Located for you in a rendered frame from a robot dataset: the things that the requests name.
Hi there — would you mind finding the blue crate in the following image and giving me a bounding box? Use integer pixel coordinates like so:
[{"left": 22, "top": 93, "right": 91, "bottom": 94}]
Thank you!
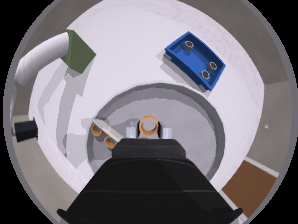
[{"left": 163, "top": 31, "right": 226, "bottom": 93}]

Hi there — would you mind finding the bronze bushing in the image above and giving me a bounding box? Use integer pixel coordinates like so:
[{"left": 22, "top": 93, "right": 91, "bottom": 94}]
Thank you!
[
  {"left": 91, "top": 124, "right": 104, "bottom": 136},
  {"left": 139, "top": 116, "right": 158, "bottom": 136},
  {"left": 105, "top": 136, "right": 118, "bottom": 148}
]

